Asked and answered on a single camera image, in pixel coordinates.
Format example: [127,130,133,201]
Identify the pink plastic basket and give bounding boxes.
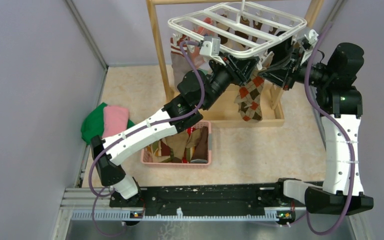
[140,120,213,167]

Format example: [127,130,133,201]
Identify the green cloth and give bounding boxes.
[80,102,135,145]

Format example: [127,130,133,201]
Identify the maroon striped sock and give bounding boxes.
[170,34,192,88]

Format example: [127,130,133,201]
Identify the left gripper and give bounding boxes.
[200,51,259,110]

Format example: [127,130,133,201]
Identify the black sock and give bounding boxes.
[267,36,293,67]

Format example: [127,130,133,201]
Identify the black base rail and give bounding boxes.
[109,182,305,224]

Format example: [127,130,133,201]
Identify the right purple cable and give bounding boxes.
[303,23,357,237]

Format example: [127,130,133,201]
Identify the wooden rack stand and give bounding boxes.
[145,0,327,129]

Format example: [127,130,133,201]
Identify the pink sock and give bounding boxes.
[187,45,209,71]
[192,17,215,37]

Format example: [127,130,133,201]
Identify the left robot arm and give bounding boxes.
[91,53,260,207]

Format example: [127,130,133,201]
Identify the purple cable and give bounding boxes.
[303,23,357,237]
[88,40,206,238]

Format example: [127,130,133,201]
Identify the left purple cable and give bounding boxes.
[88,40,206,238]

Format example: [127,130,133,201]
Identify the pink folded cloth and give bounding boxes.
[102,105,129,138]

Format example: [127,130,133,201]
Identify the beige argyle sock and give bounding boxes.
[257,51,274,70]
[234,76,265,123]

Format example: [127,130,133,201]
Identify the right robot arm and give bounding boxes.
[260,42,374,215]

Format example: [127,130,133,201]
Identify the striped socks in basket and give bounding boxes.
[145,127,210,165]

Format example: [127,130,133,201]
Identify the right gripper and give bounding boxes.
[258,47,333,91]

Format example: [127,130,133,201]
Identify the white clip hanger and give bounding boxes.
[167,0,308,59]

